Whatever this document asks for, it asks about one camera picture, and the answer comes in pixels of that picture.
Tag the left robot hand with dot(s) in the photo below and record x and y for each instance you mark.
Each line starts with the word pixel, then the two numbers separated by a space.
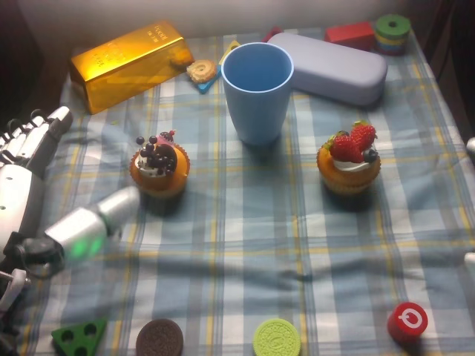
pixel 16 200

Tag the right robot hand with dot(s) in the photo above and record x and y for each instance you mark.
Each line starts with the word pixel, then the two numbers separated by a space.
pixel 471 144

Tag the strawberry cupcake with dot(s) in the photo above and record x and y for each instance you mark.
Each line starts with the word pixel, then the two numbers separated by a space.
pixel 349 167

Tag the chocolate ball cupcake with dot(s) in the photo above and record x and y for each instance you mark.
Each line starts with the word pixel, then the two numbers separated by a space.
pixel 159 167

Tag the light blue plastic cup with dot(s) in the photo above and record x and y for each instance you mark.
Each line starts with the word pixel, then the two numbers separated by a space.
pixel 256 111

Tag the green triangle block with holes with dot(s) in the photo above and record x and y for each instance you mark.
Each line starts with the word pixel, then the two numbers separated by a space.
pixel 78 339

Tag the lilac glasses case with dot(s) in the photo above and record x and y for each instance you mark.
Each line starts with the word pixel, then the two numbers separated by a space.
pixel 334 70

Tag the red rectangular block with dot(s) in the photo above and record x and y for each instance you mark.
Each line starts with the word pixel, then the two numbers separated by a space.
pixel 349 35

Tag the shiny gold bar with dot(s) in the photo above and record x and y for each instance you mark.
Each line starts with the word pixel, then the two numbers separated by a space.
pixel 126 63

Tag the red cylinder with white mark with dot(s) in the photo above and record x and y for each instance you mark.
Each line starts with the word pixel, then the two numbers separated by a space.
pixel 406 322

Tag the brown sandwich cookie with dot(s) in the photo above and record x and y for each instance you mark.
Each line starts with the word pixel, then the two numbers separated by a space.
pixel 159 339

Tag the blue triangle block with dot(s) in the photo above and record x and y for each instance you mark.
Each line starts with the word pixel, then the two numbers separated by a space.
pixel 206 88

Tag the blue yellow plaid cloth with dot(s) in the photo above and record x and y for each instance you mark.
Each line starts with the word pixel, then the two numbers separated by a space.
pixel 237 230

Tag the flower shaped biscuit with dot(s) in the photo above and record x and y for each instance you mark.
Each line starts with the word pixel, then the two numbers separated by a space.
pixel 201 71

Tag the yellow triangle block with holes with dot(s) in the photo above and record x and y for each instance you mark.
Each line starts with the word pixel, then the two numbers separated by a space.
pixel 227 53

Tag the green sandwich cookie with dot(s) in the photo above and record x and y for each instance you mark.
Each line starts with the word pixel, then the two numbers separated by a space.
pixel 276 338

